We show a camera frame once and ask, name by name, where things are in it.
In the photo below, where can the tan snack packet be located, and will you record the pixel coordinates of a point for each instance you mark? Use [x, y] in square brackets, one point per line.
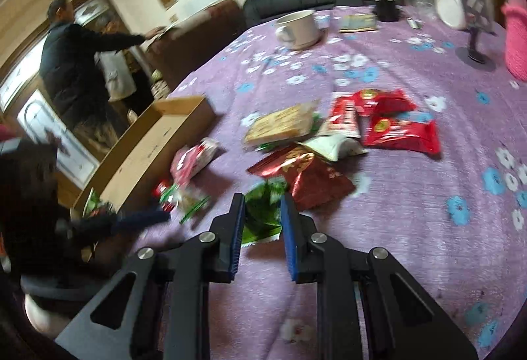
[280, 123]

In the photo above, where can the pink knitted item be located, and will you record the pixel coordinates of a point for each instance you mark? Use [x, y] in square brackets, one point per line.
[516, 38]

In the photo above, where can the clear red green snack packet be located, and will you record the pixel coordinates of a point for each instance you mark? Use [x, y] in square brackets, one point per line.
[181, 199]

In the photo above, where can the small silver object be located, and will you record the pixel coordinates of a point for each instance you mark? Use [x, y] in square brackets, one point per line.
[413, 23]

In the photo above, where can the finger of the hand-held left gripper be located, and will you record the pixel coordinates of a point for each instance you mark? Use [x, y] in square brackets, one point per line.
[131, 222]

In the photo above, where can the colourful flat packet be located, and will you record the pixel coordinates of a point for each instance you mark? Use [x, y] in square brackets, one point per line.
[357, 23]

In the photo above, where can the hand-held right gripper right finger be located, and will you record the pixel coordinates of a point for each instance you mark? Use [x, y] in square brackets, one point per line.
[289, 244]

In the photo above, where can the cardboard box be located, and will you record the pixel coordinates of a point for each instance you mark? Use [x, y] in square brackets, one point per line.
[164, 129]

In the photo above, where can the small green snack packet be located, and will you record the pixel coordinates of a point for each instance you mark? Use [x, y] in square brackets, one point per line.
[91, 203]

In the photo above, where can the white mug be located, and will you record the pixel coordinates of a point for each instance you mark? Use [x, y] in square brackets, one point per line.
[298, 28]

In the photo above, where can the clear glass jar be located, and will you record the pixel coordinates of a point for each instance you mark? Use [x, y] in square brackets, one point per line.
[420, 1]

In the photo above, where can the white plate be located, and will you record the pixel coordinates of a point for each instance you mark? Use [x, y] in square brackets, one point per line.
[451, 9]

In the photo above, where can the red white snack packet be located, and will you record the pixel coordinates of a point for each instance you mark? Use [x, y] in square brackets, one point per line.
[343, 115]

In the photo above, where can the pink white snack packet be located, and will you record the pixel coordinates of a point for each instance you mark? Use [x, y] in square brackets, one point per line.
[191, 160]

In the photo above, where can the purple floral tablecloth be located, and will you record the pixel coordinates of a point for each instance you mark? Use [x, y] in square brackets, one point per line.
[411, 199]

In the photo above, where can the dark red crumpled snack packet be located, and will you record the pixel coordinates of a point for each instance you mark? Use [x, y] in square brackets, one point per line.
[313, 178]

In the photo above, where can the brown armchair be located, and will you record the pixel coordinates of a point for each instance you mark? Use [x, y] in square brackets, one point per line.
[193, 42]

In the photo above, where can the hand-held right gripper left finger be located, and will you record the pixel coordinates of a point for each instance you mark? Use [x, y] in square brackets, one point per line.
[234, 236]

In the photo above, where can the wooden glazed door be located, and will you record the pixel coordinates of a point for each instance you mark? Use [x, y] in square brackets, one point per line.
[33, 117]

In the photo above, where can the white green snack packet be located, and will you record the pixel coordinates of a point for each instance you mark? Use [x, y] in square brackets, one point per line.
[333, 145]

